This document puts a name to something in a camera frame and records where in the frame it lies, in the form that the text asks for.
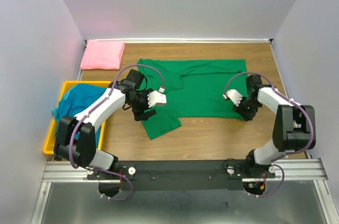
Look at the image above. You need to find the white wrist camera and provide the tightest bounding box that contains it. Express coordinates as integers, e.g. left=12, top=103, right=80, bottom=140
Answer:
left=223, top=89, right=243, bottom=106
left=147, top=91, right=167, bottom=108

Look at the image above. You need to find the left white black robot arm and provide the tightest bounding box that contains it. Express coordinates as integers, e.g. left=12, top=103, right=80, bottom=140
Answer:
left=53, top=67, right=166, bottom=179

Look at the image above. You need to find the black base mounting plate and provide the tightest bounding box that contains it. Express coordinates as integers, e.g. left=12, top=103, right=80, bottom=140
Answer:
left=89, top=158, right=275, bottom=191

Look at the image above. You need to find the folded pink t-shirt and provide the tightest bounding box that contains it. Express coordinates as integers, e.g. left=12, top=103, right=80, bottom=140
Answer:
left=80, top=40, right=125, bottom=70

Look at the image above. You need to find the crumpled blue t-shirt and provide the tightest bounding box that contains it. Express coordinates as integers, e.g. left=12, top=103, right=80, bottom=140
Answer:
left=52, top=84, right=106, bottom=132

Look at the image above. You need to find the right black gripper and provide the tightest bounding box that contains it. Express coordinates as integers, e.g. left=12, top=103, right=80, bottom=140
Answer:
left=232, top=95, right=260, bottom=121

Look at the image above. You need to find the green polo t-shirt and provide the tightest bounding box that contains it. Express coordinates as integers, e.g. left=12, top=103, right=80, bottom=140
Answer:
left=138, top=59, right=247, bottom=140

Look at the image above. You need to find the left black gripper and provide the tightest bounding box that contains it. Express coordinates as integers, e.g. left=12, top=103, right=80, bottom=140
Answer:
left=128, top=88, right=157, bottom=122

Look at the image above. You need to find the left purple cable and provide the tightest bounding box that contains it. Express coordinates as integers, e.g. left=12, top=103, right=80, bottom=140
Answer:
left=68, top=64, right=166, bottom=201

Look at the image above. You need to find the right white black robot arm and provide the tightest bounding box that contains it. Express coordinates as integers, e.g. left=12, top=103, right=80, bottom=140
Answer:
left=224, top=74, right=316, bottom=177

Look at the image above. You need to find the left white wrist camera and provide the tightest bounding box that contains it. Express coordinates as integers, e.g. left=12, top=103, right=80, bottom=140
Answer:
left=147, top=91, right=167, bottom=108

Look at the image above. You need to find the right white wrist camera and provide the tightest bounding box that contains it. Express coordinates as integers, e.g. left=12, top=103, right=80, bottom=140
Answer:
left=223, top=89, right=243, bottom=106

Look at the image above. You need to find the aluminium frame rail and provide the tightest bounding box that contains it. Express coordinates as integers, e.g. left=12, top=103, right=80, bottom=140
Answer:
left=31, top=158, right=338, bottom=223

